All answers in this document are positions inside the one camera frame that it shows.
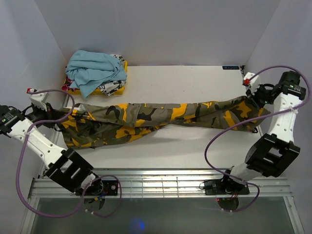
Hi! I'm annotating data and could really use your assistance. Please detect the yellow camouflage trousers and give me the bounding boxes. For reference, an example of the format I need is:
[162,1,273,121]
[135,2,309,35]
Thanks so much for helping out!
[57,96,269,149]

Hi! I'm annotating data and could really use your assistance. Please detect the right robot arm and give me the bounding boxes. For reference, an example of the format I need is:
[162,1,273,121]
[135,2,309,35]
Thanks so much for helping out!
[220,71,306,194]

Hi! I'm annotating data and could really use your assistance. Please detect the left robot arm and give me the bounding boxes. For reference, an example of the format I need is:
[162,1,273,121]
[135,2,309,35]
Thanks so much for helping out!
[0,104,103,195]

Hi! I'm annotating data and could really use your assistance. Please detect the pink patterned garment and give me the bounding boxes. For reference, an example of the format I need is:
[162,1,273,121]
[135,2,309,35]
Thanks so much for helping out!
[61,82,71,92]

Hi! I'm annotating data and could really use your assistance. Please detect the blue table label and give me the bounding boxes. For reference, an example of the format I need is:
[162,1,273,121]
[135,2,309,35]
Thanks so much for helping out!
[222,66,240,70]

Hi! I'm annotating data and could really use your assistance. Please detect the yellow tray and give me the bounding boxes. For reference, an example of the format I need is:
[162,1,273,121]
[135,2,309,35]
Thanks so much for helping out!
[65,58,127,98]

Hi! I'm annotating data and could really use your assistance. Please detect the light blue cloth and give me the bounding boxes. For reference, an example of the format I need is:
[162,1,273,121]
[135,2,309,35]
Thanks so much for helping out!
[65,50,127,98]

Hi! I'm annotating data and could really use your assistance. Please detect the black white printed garment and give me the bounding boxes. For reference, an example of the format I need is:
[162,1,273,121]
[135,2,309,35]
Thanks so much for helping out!
[97,54,128,96]

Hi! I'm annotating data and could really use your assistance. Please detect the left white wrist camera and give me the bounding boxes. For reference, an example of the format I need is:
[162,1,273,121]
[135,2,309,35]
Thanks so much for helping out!
[26,88,49,112]

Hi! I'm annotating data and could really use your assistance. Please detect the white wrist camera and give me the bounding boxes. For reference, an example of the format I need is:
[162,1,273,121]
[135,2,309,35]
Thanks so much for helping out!
[26,88,49,112]
[242,72,261,95]

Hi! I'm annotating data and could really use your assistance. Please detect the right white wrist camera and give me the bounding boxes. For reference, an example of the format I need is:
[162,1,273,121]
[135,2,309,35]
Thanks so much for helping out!
[242,72,261,95]

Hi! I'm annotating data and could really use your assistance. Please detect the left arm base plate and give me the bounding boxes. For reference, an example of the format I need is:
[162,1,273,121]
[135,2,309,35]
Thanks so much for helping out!
[84,180,118,196]

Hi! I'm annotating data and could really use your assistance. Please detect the aluminium table edge rail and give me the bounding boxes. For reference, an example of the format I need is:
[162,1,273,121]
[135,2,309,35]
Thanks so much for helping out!
[28,167,293,198]

